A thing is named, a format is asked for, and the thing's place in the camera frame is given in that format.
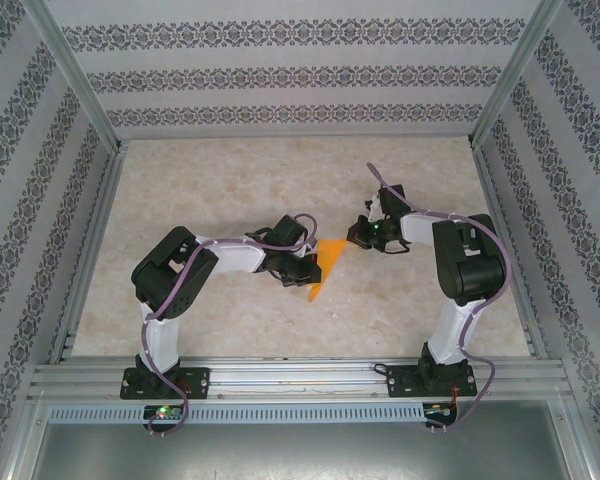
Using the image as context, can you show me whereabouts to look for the orange paper sheet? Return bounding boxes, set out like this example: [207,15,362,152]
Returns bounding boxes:
[307,238,350,303]

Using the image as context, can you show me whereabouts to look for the grey metal panel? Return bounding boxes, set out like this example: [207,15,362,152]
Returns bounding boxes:
[4,399,596,480]

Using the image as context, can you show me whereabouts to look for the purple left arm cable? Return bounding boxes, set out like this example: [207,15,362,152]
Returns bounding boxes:
[140,213,322,440]

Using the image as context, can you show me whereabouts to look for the wide aluminium mounting rail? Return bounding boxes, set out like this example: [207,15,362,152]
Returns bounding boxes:
[27,355,574,401]

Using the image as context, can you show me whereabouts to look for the aluminium side rail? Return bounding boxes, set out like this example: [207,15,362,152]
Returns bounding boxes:
[471,142,550,360]
[47,141,131,365]

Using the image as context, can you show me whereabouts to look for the grey slotted cable duct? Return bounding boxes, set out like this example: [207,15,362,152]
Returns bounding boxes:
[47,403,426,425]

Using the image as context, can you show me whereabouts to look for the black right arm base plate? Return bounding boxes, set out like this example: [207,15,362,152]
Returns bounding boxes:
[385,363,479,400]

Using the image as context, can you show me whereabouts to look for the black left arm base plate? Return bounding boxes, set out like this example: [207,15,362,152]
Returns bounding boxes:
[119,367,212,401]

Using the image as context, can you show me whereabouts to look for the aluminium frame post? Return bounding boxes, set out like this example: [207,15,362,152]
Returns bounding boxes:
[468,0,569,149]
[19,0,130,151]

